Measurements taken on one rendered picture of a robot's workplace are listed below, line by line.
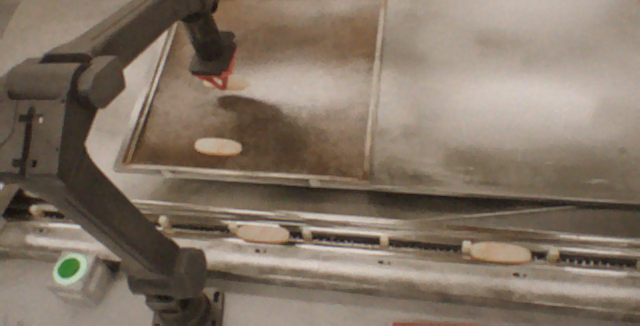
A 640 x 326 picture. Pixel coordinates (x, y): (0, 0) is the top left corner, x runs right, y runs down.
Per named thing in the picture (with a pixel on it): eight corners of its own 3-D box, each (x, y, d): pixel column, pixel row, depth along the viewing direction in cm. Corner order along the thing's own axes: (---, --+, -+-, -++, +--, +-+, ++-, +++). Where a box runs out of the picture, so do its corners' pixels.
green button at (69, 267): (56, 280, 92) (52, 276, 91) (67, 259, 95) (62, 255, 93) (77, 282, 91) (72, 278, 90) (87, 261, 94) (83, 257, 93)
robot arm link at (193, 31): (171, 19, 90) (203, 18, 90) (180, -10, 94) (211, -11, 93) (185, 46, 96) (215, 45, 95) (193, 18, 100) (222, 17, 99)
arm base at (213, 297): (152, 343, 90) (221, 338, 89) (134, 326, 84) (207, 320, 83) (160, 295, 96) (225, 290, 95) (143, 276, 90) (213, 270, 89)
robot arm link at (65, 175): (-55, 164, 49) (43, 166, 47) (5, 52, 56) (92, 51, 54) (142, 301, 86) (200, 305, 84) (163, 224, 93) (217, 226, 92)
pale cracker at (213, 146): (192, 153, 107) (190, 150, 106) (198, 137, 108) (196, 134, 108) (239, 158, 105) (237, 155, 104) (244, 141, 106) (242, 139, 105)
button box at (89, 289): (69, 311, 100) (39, 286, 91) (87, 273, 104) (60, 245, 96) (109, 316, 98) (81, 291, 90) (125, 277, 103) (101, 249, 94)
